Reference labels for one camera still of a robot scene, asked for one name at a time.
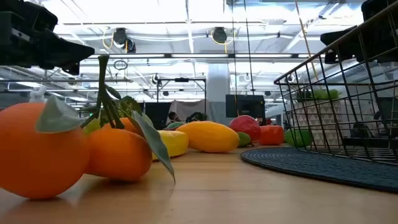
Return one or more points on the yellow banana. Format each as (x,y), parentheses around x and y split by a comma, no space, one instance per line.
(174,143)

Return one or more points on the beige cloth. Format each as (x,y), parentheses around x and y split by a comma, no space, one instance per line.
(186,107)

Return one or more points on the round dark blue mat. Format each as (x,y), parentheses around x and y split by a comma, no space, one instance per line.
(311,168)

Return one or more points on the yellow orange mango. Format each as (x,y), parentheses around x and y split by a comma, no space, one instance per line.
(208,137)

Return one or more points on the small green lime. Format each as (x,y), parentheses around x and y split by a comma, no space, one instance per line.
(297,138)

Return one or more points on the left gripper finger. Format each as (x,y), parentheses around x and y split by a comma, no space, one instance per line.
(72,69)
(65,51)

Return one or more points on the tangerine sprig with leaves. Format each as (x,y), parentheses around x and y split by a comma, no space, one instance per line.
(37,155)

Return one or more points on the small background plant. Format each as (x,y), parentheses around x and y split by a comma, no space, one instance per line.
(196,117)

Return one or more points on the orange bell pepper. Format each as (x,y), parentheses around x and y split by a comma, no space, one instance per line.
(271,135)

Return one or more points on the succulent in white pot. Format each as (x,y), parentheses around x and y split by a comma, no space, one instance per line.
(323,118)

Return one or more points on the black background frame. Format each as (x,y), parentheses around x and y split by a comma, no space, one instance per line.
(182,80)

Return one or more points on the black background monitor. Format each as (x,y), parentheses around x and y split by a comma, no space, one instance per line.
(245,105)

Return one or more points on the green grape bunch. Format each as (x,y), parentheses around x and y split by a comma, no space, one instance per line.
(91,127)

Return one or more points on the red apple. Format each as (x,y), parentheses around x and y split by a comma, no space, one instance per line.
(245,126)

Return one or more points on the overhead light bar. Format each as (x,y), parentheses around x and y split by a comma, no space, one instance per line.
(199,56)

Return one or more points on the green cucumber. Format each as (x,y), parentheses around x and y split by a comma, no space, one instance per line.
(244,139)

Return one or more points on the person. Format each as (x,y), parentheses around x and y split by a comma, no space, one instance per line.
(173,117)

